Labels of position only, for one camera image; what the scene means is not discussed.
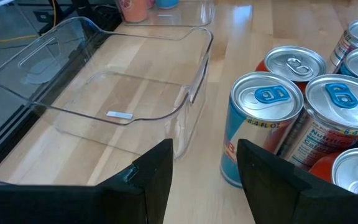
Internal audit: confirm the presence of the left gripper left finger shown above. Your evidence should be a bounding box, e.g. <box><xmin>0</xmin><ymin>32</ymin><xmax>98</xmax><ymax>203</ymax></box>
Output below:
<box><xmin>0</xmin><ymin>138</ymin><xmax>174</xmax><ymax>224</ymax></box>

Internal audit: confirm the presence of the clear plastic bin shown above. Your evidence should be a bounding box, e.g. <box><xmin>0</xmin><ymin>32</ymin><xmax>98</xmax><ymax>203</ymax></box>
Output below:
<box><xmin>115</xmin><ymin>0</ymin><xmax>216</xmax><ymax>27</ymax></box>
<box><xmin>0</xmin><ymin>16</ymin><xmax>214</xmax><ymax>159</ymax></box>

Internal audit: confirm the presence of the yellow cable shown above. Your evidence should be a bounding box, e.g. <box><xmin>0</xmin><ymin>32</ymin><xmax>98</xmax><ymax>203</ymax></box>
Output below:
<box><xmin>0</xmin><ymin>0</ymin><xmax>57</xmax><ymax>46</ymax></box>

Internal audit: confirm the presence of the orange Spindrift can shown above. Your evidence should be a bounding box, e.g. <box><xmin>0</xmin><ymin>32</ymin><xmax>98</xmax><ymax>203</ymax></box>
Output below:
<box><xmin>118</xmin><ymin>0</ymin><xmax>151</xmax><ymax>24</ymax></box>

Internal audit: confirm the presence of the red Fanta strawberry can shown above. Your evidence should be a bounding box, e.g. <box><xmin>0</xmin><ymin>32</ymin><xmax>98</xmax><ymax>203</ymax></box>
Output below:
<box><xmin>255</xmin><ymin>45</ymin><xmax>328</xmax><ymax>94</ymax></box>
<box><xmin>308</xmin><ymin>147</ymin><xmax>358</xmax><ymax>195</ymax></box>

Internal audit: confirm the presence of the blue Spindrift can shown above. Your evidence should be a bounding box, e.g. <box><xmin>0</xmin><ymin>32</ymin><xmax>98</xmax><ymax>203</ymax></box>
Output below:
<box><xmin>155</xmin><ymin>0</ymin><xmax>180</xmax><ymax>9</ymax></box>

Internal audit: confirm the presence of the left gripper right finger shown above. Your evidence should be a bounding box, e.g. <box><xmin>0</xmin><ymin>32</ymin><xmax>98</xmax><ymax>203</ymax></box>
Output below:
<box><xmin>236</xmin><ymin>138</ymin><xmax>358</xmax><ymax>224</ymax></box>

